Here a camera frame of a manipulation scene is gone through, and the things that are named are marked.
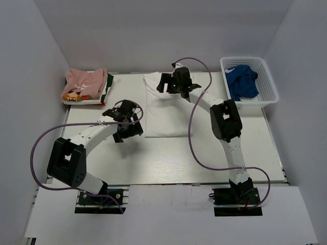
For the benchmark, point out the blue crumpled t-shirt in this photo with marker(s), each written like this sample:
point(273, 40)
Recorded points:
point(241, 82)

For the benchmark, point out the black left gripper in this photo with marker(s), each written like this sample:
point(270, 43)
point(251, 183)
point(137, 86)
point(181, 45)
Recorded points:
point(136, 128)

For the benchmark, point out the folded white green t-shirt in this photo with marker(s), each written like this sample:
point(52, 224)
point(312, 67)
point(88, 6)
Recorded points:
point(95, 101)

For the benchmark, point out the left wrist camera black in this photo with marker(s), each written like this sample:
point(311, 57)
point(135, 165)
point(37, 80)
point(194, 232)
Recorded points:
point(124, 112)

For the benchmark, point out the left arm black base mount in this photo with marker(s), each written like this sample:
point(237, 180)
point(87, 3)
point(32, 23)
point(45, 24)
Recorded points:
point(114, 202)

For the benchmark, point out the folded pink t-shirt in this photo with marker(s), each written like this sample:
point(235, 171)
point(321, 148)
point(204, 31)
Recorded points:
point(83, 85)

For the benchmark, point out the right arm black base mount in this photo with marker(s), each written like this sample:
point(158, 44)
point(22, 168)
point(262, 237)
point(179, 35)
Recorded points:
point(226, 203)

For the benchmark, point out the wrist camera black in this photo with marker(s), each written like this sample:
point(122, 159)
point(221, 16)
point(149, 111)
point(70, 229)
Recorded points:
point(182, 76)
point(124, 112)

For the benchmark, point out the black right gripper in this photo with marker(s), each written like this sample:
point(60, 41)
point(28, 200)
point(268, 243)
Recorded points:
point(166, 78)

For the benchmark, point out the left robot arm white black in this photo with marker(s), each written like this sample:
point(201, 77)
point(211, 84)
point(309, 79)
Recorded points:
point(67, 162)

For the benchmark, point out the white plastic basket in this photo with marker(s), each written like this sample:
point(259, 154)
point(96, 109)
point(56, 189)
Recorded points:
point(264, 83)

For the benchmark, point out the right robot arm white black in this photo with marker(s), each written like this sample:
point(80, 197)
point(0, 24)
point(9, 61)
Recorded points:
point(226, 126)

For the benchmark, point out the white SpongeBob print t-shirt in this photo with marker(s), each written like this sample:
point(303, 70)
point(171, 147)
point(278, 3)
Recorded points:
point(167, 115)

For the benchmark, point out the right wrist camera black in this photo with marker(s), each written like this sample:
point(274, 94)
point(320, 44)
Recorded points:
point(182, 76)

